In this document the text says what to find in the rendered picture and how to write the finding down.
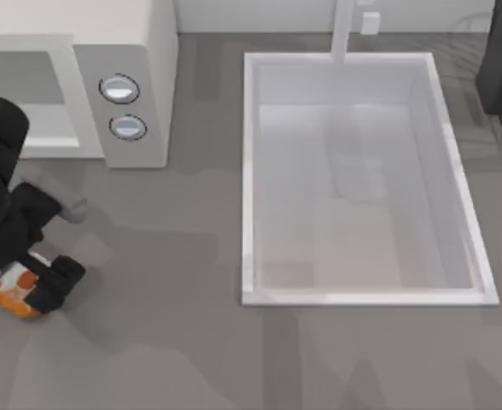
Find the orange and white can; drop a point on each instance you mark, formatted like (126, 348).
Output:
(15, 290)

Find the pale microwave oven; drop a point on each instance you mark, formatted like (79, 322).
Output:
(118, 25)

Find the white wall socket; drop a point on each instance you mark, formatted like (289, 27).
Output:
(370, 23)

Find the round grey microwave knob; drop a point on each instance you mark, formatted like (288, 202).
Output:
(119, 89)
(127, 127)

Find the white sink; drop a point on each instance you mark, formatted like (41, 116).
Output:
(353, 192)

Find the tall white tap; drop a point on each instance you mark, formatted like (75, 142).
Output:
(342, 30)

